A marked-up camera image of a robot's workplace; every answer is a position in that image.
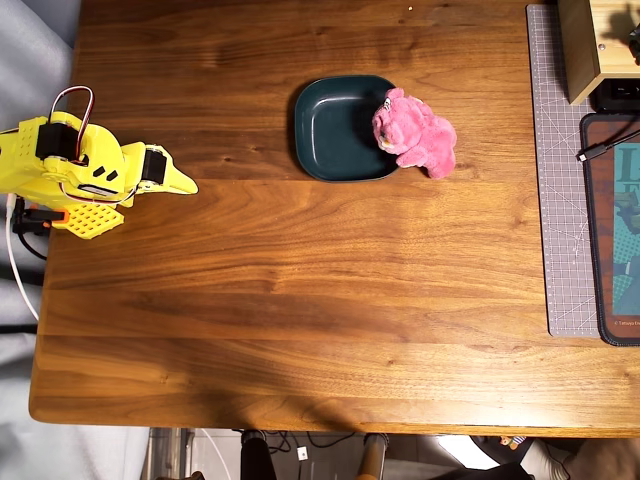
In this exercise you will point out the yellow servo-driven gripper finger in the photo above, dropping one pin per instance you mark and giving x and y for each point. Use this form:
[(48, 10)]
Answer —
[(180, 183)]

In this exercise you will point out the yellow gripper body, black servo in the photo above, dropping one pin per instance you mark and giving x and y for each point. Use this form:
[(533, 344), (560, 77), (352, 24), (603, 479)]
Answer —
[(153, 168)]

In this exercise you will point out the pink strawberry bear plush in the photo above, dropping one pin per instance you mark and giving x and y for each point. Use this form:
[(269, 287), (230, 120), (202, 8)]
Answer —
[(420, 137)]

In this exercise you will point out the yellow robot arm with base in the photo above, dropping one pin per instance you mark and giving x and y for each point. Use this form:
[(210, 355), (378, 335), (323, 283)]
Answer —
[(30, 165)]

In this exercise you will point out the dark green plastic bin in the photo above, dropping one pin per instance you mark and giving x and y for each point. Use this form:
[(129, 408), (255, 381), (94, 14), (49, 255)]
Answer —
[(330, 130)]

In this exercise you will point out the black orange table clamp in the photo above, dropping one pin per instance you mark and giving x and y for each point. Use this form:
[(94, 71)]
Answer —
[(37, 216)]

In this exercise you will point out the small white plug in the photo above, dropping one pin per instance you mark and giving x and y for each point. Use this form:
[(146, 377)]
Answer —
[(302, 453)]

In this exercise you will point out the wooden leg under table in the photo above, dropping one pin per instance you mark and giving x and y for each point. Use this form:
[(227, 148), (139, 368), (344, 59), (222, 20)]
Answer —
[(372, 457)]

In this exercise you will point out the grey cutting mat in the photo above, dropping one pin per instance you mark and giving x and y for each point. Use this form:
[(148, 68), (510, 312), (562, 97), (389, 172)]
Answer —
[(560, 200)]

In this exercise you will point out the white cloth under table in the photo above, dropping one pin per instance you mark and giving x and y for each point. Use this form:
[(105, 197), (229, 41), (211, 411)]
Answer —
[(467, 452)]

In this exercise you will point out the light wooden box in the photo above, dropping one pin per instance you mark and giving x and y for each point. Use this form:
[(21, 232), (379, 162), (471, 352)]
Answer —
[(580, 50)]

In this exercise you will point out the black-edged printed mouse pad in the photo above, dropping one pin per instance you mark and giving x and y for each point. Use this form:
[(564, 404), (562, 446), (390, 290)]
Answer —
[(600, 225)]

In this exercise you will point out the black device under box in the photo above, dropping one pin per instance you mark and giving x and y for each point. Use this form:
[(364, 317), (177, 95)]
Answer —
[(620, 97)]

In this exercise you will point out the white sock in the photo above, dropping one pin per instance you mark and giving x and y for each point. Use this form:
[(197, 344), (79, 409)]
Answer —
[(542, 457)]

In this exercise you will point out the metal frame under table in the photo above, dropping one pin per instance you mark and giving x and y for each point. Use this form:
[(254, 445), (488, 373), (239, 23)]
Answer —
[(170, 455)]

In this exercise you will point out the black post under table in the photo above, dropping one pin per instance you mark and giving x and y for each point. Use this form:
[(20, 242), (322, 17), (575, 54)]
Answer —
[(257, 457)]

